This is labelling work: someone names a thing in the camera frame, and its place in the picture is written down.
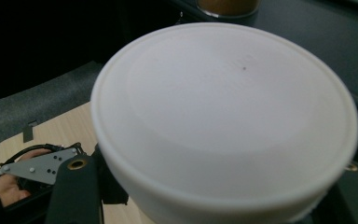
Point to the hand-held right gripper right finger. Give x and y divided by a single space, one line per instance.
354 202

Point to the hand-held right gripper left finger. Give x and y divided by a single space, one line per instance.
74 193

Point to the white plastic bowl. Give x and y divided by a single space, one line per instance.
223 124

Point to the glass measuring beaker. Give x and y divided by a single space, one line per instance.
254 13

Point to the dark tape piece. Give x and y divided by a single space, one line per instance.
29 132

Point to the brown powder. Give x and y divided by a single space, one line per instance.
227 6

